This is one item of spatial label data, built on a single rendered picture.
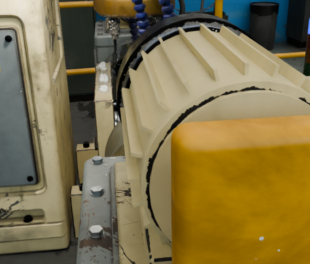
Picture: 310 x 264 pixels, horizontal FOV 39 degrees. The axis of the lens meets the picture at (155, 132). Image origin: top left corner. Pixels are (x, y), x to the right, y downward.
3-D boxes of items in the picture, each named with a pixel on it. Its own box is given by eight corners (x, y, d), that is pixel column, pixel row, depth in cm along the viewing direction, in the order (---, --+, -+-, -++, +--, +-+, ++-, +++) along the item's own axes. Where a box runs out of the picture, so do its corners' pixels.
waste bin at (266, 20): (267, 44, 637) (270, 1, 613) (279, 50, 603) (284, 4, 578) (242, 46, 630) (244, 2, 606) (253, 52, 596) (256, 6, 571)
